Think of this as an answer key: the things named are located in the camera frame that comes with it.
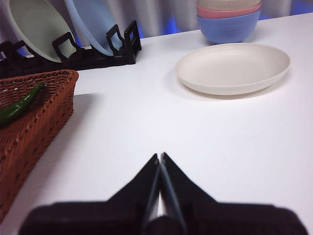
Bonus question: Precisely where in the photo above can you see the brown wicker basket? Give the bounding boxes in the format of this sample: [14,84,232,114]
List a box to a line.
[0,70,80,222]

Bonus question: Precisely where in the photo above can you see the black dish rack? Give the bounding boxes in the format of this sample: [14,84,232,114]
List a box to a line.
[0,20,142,79]

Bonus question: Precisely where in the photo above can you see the green plastic cucumber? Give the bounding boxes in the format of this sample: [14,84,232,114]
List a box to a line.
[0,83,45,124]

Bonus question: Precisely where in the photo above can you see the pink bowl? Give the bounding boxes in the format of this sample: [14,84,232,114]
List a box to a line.
[196,3,262,20]

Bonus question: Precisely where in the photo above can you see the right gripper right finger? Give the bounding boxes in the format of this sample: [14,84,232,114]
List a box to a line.
[161,152,306,235]

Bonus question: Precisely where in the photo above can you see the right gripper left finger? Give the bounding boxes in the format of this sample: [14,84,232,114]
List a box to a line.
[19,153,159,235]

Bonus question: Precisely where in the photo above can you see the blue bowl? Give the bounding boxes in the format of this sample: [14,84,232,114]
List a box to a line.
[197,8,261,45]

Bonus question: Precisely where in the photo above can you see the white plate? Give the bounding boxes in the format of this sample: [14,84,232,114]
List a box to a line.
[176,43,291,95]

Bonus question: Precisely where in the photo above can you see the pale green plate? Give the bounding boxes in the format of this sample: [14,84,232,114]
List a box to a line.
[7,0,78,63]

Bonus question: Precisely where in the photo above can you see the light blue plate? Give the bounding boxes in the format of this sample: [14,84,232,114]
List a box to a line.
[64,0,123,56]

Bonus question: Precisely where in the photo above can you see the beige bowl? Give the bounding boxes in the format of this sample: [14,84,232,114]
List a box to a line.
[197,0,263,11]

